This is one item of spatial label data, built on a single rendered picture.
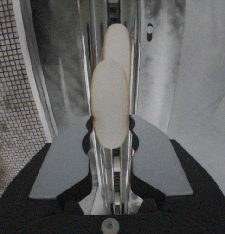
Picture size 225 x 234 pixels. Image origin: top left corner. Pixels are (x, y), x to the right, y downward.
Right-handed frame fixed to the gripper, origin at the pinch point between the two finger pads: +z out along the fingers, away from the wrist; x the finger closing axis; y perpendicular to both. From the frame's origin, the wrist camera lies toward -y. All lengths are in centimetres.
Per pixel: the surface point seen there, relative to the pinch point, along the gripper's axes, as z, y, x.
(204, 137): 11.8, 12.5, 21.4
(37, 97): 4.9, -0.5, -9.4
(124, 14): 9.0, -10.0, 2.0
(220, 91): 11.8, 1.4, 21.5
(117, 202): 6.9, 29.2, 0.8
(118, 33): 8.2, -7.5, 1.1
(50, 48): 12.1, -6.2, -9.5
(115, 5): 10.1, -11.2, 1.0
